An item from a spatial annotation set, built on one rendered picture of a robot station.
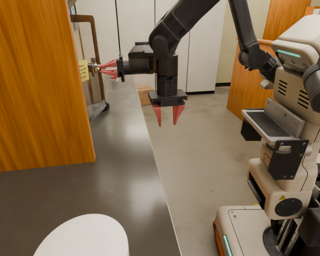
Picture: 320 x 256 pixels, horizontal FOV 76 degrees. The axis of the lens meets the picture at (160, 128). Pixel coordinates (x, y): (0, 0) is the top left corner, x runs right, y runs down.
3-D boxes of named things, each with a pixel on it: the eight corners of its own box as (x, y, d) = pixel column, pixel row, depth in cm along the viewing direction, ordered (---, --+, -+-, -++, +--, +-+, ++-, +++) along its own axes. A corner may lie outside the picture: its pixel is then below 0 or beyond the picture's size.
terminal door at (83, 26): (71, 138, 74) (41, 12, 56) (104, 106, 101) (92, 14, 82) (73, 138, 74) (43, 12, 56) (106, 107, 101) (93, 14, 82)
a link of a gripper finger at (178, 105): (156, 121, 64) (155, 92, 60) (178, 119, 65) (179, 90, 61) (160, 131, 58) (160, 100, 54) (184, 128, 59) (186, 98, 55)
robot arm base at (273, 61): (292, 67, 80) (276, 61, 91) (279, 54, 78) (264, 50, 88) (274, 84, 83) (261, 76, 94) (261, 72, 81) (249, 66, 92)
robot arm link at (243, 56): (274, 59, 81) (267, 57, 86) (257, 42, 78) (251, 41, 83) (256, 77, 85) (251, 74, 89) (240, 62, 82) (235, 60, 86)
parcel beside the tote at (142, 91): (132, 107, 361) (131, 91, 348) (129, 100, 388) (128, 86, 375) (154, 104, 371) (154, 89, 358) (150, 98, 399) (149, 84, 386)
